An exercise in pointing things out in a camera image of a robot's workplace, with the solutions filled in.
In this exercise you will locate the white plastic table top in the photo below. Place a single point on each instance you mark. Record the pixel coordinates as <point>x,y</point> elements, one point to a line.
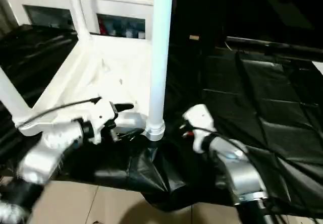
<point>101,72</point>

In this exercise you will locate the black plastic mat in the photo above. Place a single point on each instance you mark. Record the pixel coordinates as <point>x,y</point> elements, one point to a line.
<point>262,113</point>

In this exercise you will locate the red bottle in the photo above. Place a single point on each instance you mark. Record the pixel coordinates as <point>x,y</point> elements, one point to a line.
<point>102,28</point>

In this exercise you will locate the small yellow tag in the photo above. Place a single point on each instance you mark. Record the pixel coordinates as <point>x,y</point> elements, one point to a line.
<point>194,37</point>

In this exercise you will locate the white cabinet with glass doors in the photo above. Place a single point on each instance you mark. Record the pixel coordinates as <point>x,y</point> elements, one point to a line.
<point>75,4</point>

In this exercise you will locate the black bar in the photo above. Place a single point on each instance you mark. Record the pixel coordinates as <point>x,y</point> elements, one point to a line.
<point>272,45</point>

